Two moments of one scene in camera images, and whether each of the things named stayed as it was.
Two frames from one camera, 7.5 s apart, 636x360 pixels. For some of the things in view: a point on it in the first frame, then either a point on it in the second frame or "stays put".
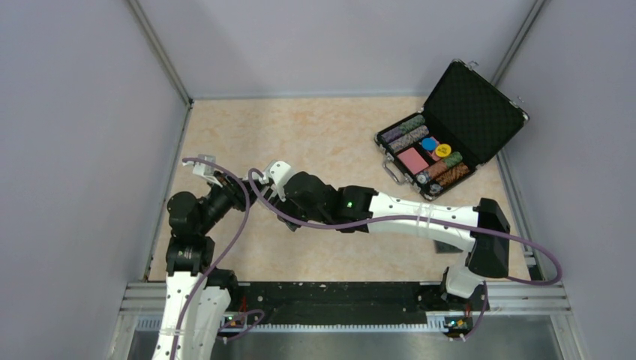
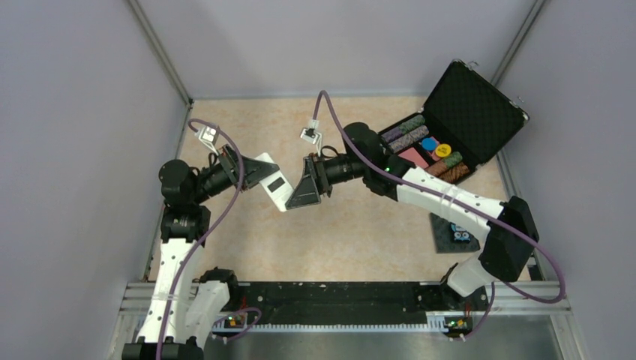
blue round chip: x=429 y=144 stays put
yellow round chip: x=442 y=150 stays put
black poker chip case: x=469 y=116 stays put
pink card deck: x=412 y=160 stays put
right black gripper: x=293 y=225 to x=315 y=178
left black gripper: x=232 y=189 to x=256 y=171
